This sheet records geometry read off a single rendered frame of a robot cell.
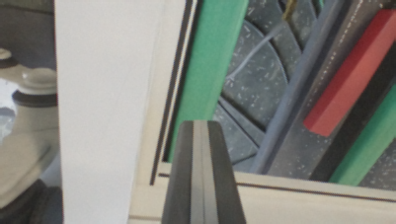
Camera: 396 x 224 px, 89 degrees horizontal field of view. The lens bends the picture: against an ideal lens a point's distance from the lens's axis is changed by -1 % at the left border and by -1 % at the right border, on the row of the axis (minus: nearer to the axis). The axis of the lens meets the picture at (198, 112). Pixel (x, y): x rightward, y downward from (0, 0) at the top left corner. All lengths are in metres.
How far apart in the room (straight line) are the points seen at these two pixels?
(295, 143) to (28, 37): 1.01
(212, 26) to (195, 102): 0.07
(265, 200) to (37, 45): 0.96
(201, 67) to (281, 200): 0.18
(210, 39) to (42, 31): 0.88
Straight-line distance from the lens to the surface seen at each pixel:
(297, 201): 0.29
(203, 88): 0.18
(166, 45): 0.16
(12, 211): 0.36
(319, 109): 0.59
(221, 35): 0.18
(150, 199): 0.22
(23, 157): 0.40
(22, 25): 1.04
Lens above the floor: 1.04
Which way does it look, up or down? 63 degrees down
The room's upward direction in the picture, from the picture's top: 168 degrees clockwise
